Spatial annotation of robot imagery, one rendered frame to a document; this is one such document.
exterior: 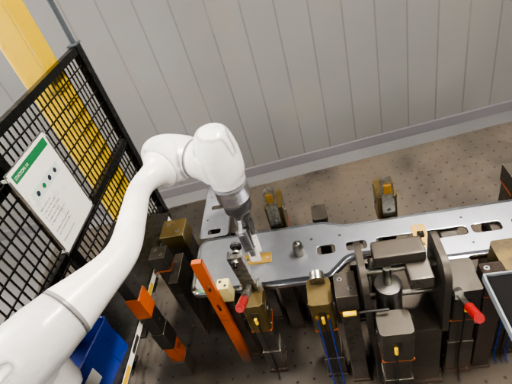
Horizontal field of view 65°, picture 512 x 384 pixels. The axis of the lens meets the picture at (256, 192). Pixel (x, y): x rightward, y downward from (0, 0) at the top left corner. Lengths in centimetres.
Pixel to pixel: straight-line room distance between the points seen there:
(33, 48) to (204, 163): 77
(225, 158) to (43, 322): 48
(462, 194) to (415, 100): 153
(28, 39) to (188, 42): 139
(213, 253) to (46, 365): 70
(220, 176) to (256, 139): 211
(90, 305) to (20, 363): 12
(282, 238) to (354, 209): 55
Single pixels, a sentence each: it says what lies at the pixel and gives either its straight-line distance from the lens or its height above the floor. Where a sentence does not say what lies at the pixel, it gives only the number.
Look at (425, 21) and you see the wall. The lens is 300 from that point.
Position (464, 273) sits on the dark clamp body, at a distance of 105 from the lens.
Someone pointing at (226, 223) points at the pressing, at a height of 100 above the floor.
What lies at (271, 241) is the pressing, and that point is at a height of 100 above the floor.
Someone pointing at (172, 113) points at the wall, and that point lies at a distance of 294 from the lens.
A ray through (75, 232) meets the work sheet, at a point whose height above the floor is 117.
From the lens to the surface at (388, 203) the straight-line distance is 128.
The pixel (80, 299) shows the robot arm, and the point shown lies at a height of 144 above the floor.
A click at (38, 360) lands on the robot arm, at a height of 143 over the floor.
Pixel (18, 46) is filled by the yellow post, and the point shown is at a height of 164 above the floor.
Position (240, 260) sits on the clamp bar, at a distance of 96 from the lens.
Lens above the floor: 190
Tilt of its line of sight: 39 degrees down
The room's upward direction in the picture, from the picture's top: 18 degrees counter-clockwise
